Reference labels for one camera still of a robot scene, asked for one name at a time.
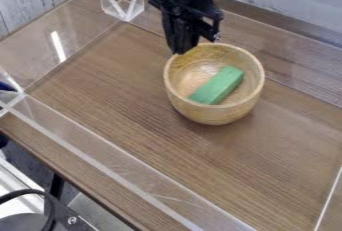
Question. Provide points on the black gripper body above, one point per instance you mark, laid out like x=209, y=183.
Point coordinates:
x=187, y=1

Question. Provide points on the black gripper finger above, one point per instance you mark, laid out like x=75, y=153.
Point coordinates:
x=189, y=36
x=171, y=32

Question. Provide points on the green rectangular block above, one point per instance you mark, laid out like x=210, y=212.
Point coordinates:
x=219, y=86

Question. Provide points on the light wooden bowl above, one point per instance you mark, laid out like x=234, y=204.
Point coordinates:
x=190, y=70

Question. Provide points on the blue object at left edge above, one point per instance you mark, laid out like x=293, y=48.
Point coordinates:
x=6, y=87

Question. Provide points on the black table leg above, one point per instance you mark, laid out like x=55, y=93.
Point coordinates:
x=57, y=186

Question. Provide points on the clear acrylic corner bracket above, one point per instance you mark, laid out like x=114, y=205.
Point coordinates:
x=125, y=10

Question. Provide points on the clear acrylic front wall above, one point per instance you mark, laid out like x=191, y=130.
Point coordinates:
x=151, y=201

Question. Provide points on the grey metal base plate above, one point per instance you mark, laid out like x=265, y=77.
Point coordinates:
x=70, y=221

